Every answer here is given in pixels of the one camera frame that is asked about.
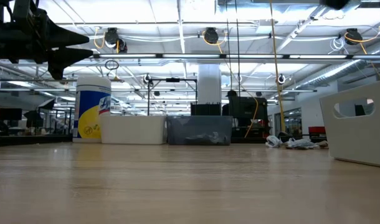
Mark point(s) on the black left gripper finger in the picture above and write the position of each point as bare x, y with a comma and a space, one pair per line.
65, 59
65, 37

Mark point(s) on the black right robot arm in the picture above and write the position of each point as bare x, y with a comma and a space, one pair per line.
334, 3

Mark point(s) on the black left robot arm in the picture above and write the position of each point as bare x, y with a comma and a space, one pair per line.
0, 40

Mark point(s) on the black studio lamp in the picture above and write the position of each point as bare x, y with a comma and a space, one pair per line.
46, 104
33, 118

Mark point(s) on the disinfectant wipes canister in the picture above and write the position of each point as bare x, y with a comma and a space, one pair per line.
90, 118

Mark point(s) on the black monitor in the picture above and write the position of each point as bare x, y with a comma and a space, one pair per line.
10, 113

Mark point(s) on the white plastic bin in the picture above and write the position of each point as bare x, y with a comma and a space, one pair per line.
132, 130

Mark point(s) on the long ceiling light strip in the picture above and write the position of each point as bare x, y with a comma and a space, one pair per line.
190, 56

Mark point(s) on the dark translucent plastic bin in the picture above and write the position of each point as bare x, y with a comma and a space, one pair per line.
177, 124

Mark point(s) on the white square column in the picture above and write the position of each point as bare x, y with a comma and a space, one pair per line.
209, 84

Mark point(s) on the black flat screen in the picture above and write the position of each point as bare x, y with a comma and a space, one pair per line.
252, 107

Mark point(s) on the red box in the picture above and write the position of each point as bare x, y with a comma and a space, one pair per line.
316, 130

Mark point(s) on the light grey plastic bin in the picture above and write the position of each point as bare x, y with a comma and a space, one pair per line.
349, 140

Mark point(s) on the black frame stand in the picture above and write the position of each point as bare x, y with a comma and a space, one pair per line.
172, 80

